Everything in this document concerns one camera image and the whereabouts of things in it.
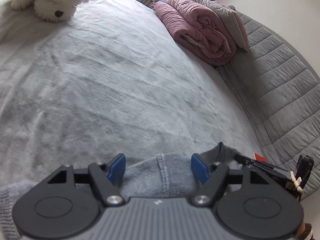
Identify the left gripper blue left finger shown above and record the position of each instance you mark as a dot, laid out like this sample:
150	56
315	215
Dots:
104	177

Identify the pink and grey pillow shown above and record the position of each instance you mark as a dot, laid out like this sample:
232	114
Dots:
231	20

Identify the grey bed sheet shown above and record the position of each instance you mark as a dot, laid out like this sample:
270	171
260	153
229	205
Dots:
111	80

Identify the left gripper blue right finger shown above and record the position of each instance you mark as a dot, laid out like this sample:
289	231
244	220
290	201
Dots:
212	178

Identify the person's right hand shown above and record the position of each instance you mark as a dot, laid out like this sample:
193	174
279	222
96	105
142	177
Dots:
305	232

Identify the grey quilted headboard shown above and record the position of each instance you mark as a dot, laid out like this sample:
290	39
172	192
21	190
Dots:
279	92

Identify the pink folded quilt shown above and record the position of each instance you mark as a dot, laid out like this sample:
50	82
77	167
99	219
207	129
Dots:
198	29

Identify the grey knit sweater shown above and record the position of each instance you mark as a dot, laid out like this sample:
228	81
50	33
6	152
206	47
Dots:
163	176

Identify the red card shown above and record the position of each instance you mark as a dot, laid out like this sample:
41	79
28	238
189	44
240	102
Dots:
260	159

